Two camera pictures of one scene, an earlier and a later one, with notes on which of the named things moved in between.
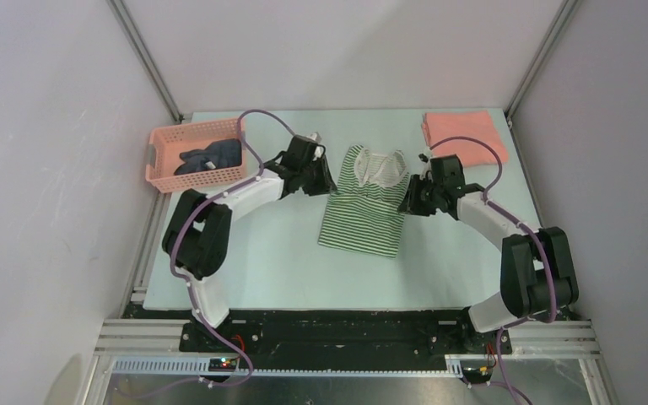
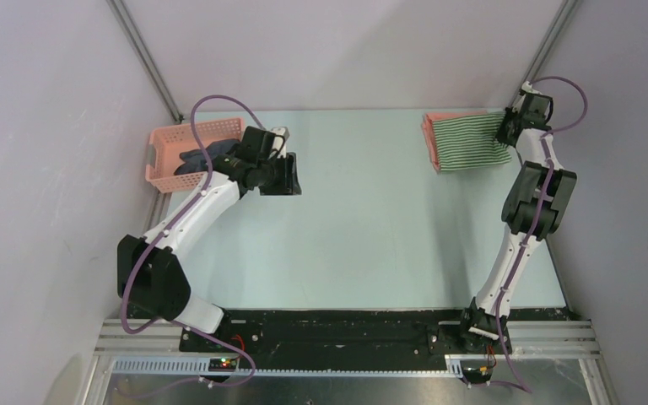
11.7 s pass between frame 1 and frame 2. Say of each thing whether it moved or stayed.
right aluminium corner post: stayed
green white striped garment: moved
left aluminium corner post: stayed
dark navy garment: stayed
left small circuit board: stayed
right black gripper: moved
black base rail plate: stayed
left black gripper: moved
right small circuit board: stayed
